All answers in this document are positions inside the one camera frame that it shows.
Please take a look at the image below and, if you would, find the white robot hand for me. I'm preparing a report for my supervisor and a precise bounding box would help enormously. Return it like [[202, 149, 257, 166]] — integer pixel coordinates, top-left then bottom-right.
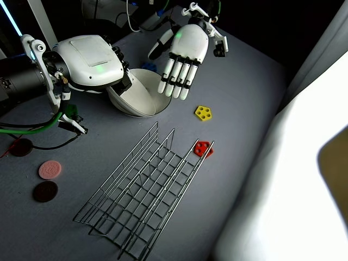
[[147, 23, 209, 101], [51, 34, 134, 96]]

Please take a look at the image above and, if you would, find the tan rounded board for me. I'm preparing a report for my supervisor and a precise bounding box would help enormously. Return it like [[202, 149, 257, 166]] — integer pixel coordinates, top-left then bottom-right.
[[317, 126, 348, 221]]

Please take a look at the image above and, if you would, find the grey table cloth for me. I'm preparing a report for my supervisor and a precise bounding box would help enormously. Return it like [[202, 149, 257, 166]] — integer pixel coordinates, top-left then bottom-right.
[[0, 5, 289, 261]]

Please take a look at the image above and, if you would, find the glowing light strip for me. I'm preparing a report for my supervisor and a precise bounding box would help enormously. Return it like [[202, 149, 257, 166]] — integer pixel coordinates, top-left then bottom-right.
[[0, 2, 24, 38]]

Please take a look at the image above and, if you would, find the green pentagon block with holes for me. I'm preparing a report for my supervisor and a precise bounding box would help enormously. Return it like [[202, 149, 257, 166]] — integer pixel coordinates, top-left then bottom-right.
[[64, 104, 79, 120]]

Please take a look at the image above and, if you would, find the pink round disc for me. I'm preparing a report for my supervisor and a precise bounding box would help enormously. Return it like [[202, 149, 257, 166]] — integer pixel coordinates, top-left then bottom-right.
[[38, 160, 63, 181]]

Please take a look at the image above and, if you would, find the white cable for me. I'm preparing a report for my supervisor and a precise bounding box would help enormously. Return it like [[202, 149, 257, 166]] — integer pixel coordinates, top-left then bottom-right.
[[126, 0, 142, 33]]

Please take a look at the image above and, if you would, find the silver wire dish rack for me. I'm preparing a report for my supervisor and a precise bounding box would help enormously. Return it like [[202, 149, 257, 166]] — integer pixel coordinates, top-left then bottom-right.
[[73, 121, 216, 261]]

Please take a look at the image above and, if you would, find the red pentagon block with holes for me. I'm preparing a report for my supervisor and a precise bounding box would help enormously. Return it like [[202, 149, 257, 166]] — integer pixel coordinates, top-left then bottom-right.
[[194, 140, 215, 159]]

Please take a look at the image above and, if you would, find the white frame post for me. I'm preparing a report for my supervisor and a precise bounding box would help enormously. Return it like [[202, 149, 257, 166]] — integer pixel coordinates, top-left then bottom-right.
[[27, 0, 58, 47]]

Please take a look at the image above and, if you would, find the dark brown round disc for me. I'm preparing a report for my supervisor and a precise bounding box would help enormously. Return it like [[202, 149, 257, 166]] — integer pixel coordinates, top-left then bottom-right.
[[9, 138, 34, 158], [33, 181, 59, 203]]

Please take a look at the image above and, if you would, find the yellow pentagon block with holes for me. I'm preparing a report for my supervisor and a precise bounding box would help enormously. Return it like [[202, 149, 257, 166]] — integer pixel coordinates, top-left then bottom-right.
[[194, 105, 214, 122]]

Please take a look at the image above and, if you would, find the blue pentagon block with holes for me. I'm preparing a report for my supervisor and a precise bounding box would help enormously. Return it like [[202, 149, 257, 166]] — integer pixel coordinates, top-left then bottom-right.
[[141, 61, 158, 73]]

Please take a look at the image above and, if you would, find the black cable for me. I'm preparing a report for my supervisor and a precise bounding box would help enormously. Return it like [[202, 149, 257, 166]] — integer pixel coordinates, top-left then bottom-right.
[[5, 133, 81, 151]]

